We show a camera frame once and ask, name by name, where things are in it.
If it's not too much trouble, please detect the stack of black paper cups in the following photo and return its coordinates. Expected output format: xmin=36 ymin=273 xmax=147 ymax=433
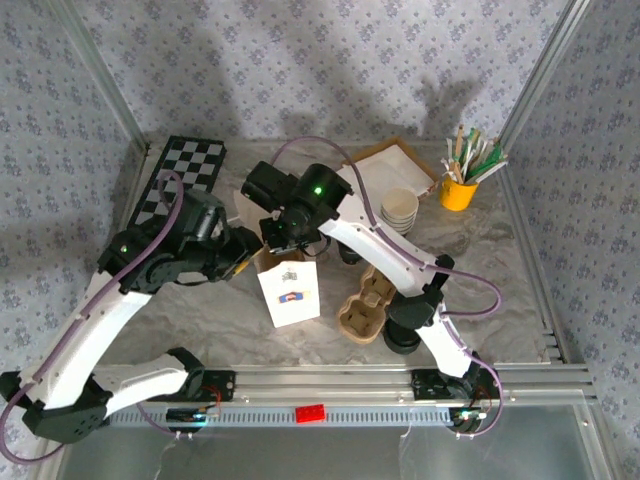
xmin=380 ymin=186 xmax=420 ymax=236

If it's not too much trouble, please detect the black and grey checkerboard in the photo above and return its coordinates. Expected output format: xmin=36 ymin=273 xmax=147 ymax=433
xmin=128 ymin=135 xmax=228 ymax=229

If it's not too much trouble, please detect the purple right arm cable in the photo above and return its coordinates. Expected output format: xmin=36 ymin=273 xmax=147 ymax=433
xmin=271 ymin=136 xmax=506 ymax=442

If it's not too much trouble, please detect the brown pulp cup carrier stack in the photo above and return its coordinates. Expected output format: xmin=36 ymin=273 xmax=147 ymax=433
xmin=336 ymin=263 xmax=400 ymax=347

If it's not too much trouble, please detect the long aluminium base beam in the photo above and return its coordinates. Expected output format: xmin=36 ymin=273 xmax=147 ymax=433
xmin=94 ymin=363 xmax=599 ymax=407

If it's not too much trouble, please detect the aluminium frame post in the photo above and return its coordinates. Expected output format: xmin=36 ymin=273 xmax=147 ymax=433
xmin=49 ymin=0 xmax=152 ymax=154
xmin=498 ymin=0 xmax=599 ymax=147

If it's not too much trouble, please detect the grey slotted cable duct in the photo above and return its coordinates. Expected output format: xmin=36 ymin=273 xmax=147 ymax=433
xmin=107 ymin=405 xmax=454 ymax=429

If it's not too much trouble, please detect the yellow holder cup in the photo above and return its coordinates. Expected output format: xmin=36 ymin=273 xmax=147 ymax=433
xmin=438 ymin=174 xmax=480 ymax=213

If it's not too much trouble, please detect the red toy brick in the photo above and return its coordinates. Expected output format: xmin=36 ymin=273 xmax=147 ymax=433
xmin=294 ymin=405 xmax=327 ymax=425

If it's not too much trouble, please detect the white paper carry bag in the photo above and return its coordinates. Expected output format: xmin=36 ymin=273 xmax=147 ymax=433
xmin=232 ymin=188 xmax=322 ymax=329

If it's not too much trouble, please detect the white napkin pile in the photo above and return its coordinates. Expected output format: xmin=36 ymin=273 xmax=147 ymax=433
xmin=335 ymin=147 xmax=435 ymax=196

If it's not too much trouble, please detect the aluminium side rail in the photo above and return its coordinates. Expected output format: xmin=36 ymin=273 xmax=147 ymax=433
xmin=499 ymin=172 xmax=599 ymax=401

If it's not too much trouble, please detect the aluminium back rail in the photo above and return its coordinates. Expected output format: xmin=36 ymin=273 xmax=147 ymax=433
xmin=142 ymin=128 xmax=504 ymax=149

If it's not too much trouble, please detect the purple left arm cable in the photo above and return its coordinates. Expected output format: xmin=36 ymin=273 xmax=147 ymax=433
xmin=0 ymin=171 xmax=187 ymax=462

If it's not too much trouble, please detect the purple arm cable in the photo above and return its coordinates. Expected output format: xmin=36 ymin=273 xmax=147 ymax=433
xmin=0 ymin=171 xmax=187 ymax=462
xmin=271 ymin=136 xmax=506 ymax=442

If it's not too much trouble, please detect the small circuit board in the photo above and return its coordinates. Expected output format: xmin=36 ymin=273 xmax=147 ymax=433
xmin=165 ymin=406 xmax=222 ymax=425
xmin=449 ymin=407 xmax=490 ymax=427

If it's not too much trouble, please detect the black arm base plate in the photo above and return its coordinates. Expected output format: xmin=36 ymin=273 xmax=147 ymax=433
xmin=197 ymin=368 xmax=237 ymax=402
xmin=409 ymin=368 xmax=454 ymax=401

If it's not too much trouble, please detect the black cup lid stack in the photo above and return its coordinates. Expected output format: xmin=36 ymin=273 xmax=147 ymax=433
xmin=381 ymin=319 xmax=423 ymax=357

